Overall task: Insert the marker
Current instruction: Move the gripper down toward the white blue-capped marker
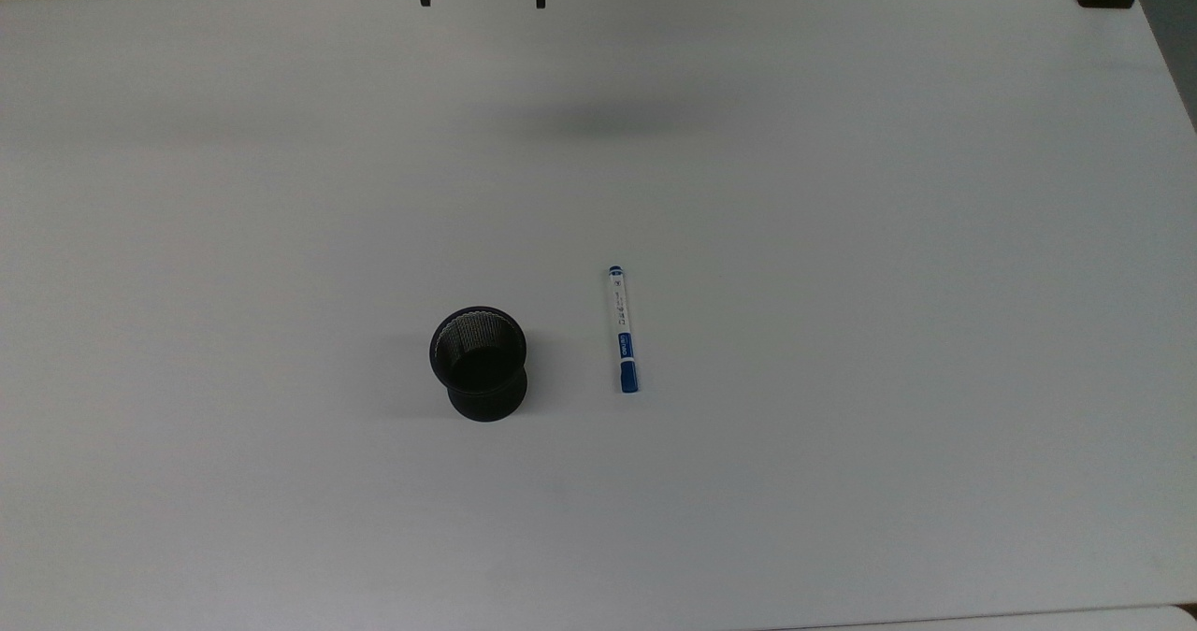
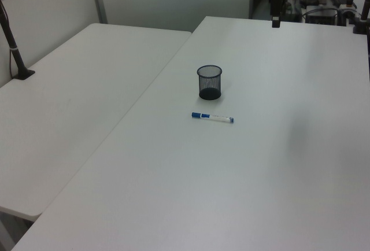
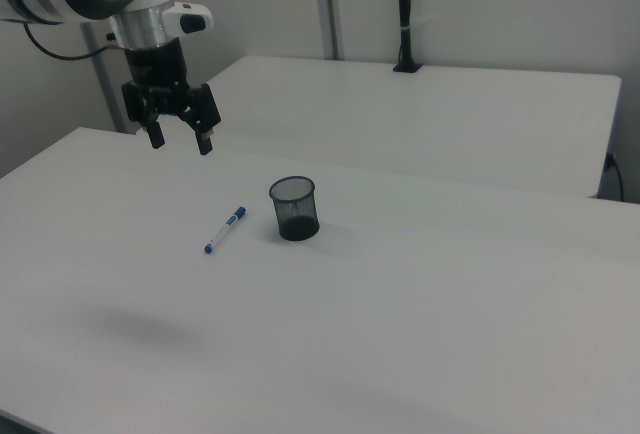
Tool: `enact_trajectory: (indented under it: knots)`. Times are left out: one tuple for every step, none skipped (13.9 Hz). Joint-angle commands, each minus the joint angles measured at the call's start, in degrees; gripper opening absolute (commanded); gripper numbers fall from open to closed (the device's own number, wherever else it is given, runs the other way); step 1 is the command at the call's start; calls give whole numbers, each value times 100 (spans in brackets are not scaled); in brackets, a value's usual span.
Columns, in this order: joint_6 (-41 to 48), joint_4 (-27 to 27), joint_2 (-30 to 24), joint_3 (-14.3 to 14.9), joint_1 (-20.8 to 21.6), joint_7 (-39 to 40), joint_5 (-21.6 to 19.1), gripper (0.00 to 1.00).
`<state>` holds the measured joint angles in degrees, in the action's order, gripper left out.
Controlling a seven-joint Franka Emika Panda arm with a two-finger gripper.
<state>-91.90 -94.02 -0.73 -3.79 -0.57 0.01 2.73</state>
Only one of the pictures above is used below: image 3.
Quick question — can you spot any black mesh pen cup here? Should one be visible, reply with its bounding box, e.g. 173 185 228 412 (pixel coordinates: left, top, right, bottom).
268 175 322 243

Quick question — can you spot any white marker with blue cap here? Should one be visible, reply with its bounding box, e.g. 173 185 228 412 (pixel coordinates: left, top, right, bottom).
202 205 249 256

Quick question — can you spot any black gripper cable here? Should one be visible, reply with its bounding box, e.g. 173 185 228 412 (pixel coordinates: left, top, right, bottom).
22 21 124 62

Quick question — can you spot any black camera pole with clamp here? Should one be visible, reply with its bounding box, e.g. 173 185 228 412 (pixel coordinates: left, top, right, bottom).
391 0 425 74

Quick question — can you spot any white side table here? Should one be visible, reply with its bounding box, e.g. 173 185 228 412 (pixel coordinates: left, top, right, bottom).
203 55 623 200

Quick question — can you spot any black power cable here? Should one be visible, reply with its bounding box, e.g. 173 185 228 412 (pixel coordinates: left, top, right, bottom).
604 152 627 202

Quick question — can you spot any grey metal frame post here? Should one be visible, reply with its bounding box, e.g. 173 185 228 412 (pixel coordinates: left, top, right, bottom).
81 22 127 135
313 0 347 61

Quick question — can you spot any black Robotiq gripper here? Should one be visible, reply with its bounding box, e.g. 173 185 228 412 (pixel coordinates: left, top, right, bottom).
121 37 223 157

